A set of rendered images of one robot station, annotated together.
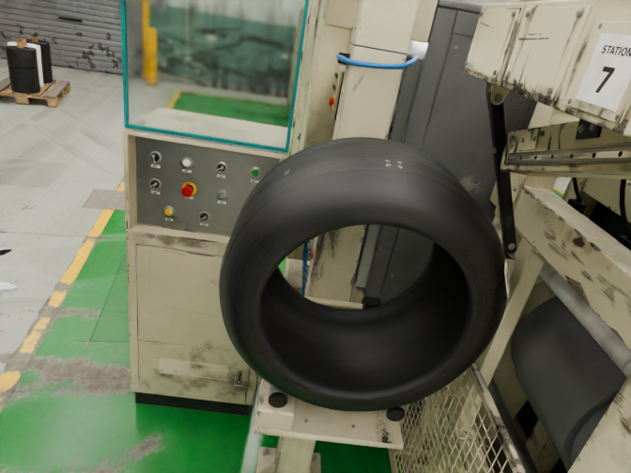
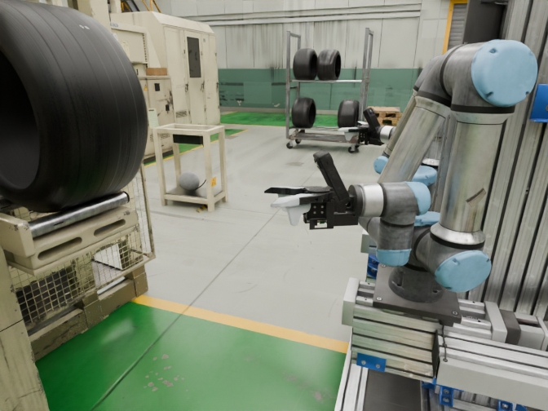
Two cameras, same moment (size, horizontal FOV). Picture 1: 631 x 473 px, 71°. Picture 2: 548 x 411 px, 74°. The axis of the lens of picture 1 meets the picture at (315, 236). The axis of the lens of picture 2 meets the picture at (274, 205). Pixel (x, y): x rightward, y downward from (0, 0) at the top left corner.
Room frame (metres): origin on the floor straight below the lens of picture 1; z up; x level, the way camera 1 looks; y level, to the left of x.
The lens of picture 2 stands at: (1.46, 1.10, 1.31)
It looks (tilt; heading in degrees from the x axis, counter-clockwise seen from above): 20 degrees down; 213
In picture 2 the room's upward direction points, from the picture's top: straight up
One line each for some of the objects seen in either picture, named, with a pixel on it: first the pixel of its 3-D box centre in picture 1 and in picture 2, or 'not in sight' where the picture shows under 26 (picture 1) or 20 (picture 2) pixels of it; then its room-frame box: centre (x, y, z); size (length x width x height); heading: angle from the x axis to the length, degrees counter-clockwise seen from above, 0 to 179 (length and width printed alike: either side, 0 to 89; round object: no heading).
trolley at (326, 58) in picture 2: not in sight; (326, 93); (-4.48, -1.70, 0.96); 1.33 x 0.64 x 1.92; 102
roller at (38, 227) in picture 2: (283, 350); (79, 213); (0.92, 0.03, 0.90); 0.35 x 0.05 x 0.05; 5
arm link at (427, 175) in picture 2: not in sight; (419, 184); (-0.01, 0.83, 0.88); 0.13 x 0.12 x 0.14; 168
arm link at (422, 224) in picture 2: not in sight; (424, 236); (0.48, 0.95, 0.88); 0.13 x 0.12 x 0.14; 40
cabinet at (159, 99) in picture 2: not in sight; (143, 117); (-2.26, -3.78, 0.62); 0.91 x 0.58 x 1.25; 14
